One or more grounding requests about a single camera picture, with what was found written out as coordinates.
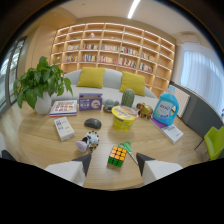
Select golden elephant figurine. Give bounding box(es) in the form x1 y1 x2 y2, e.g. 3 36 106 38
136 101 154 120

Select colourful flat book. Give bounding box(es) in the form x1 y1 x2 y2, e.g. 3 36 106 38
48 99 78 118

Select yellow instant noodle tub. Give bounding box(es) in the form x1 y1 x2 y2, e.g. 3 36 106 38
111 105 139 133

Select white rectangular box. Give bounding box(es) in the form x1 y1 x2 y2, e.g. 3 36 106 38
53 116 76 142

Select lime green chair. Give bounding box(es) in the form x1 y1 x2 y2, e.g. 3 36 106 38
194 125 224 162

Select blue detergent bottle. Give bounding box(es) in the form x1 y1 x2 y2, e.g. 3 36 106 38
152 84 180 127

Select white window curtain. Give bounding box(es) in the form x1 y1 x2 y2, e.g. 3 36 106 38
179 49 224 116

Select ceiling strip light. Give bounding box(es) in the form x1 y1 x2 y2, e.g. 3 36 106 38
126 0 142 20

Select colourful puzzle cube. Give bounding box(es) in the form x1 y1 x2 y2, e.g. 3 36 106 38
107 145 128 168

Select green potted plant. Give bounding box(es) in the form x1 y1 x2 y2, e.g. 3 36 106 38
12 55 74 116

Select yellow cushion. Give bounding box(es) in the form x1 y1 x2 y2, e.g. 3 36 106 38
76 66 106 90
119 70 147 98

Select wooden bookshelf wall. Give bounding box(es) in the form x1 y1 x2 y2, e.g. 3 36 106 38
49 22 176 99

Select small grey-green succulent ornament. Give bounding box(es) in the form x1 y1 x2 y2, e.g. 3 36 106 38
102 98 120 114

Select light grey sofa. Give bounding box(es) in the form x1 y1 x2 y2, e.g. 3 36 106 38
50 67 158 108

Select white and purple book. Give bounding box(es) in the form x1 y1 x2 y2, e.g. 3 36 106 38
149 117 185 145

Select white radiator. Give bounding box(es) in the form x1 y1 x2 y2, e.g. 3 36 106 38
172 84 191 119

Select green handled scissors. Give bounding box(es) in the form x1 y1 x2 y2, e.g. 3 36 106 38
117 140 139 165

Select dark grey computer mouse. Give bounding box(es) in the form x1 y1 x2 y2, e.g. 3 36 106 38
83 117 103 130

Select green cactus ornament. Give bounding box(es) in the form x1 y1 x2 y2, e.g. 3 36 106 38
120 88 136 108

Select purple product box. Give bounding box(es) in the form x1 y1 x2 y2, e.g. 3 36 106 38
78 92 104 112

